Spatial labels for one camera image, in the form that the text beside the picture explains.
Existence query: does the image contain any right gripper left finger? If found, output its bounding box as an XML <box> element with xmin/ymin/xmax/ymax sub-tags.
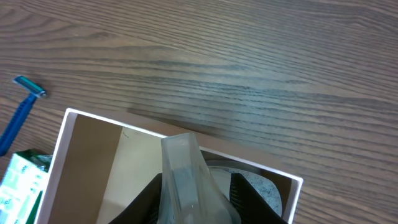
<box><xmin>109</xmin><ymin>173</ymin><xmax>162</xmax><ymax>224</ymax></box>

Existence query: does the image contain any white cardboard box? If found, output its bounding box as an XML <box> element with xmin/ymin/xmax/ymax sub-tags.
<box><xmin>35</xmin><ymin>108</ymin><xmax>303</xmax><ymax>223</ymax></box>

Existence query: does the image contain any clear soap pump bottle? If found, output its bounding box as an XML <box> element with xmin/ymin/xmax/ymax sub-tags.
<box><xmin>157</xmin><ymin>133</ymin><xmax>283</xmax><ymax>224</ymax></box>

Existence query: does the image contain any blue disposable razor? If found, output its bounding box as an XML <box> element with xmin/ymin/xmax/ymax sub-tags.
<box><xmin>1</xmin><ymin>76</ymin><xmax>47</xmax><ymax>156</ymax></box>

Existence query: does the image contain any green white floss packet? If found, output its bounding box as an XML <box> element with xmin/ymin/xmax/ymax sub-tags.
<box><xmin>1</xmin><ymin>149</ymin><xmax>52</xmax><ymax>224</ymax></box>

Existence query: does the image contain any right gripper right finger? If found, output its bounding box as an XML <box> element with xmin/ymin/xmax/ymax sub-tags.
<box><xmin>229</xmin><ymin>173</ymin><xmax>287</xmax><ymax>224</ymax></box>

